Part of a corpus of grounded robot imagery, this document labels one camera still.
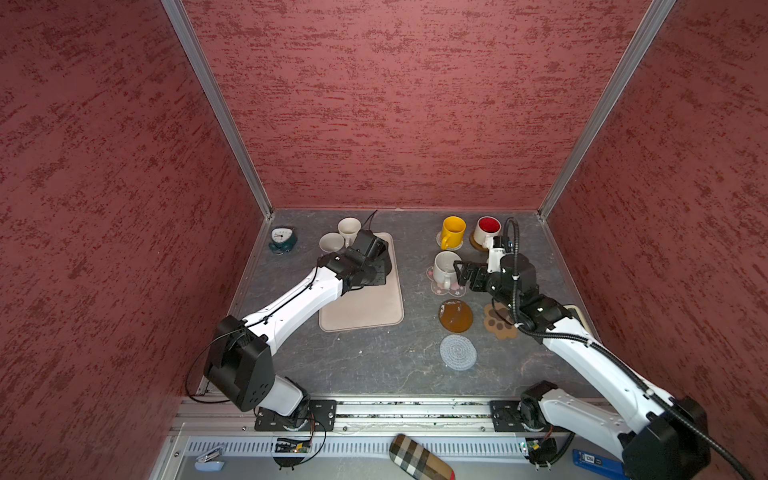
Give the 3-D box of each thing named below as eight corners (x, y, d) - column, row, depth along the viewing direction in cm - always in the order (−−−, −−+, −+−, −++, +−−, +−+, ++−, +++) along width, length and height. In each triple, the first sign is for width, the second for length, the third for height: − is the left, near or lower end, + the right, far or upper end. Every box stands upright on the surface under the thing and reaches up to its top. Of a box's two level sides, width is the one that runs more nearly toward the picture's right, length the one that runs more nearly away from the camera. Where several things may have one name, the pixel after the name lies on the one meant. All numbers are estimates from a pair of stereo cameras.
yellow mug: (440, 253, 110) (444, 236, 102) (438, 233, 116) (441, 216, 108) (463, 253, 110) (469, 237, 102) (459, 233, 116) (464, 216, 109)
